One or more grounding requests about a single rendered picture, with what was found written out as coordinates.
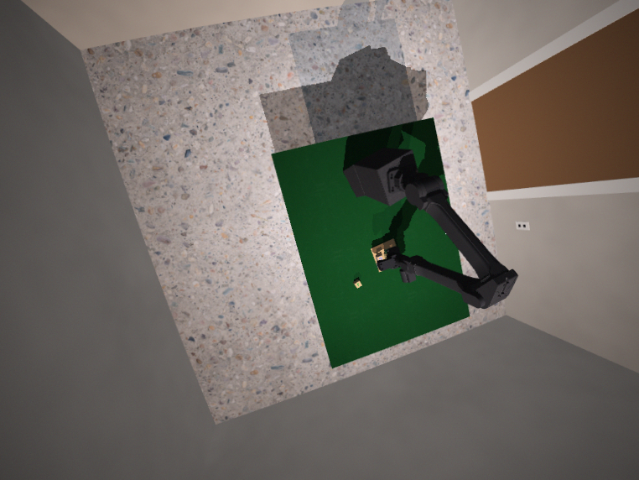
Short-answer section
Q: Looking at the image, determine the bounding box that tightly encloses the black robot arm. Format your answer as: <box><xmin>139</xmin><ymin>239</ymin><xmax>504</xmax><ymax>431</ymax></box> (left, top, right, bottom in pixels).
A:
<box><xmin>377</xmin><ymin>164</ymin><xmax>518</xmax><ymax>309</ymax></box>

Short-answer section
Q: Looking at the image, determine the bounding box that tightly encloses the peach flat mat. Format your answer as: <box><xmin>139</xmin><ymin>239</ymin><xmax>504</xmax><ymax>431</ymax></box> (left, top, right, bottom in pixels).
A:
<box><xmin>371</xmin><ymin>238</ymin><xmax>396</xmax><ymax>263</ymax></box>

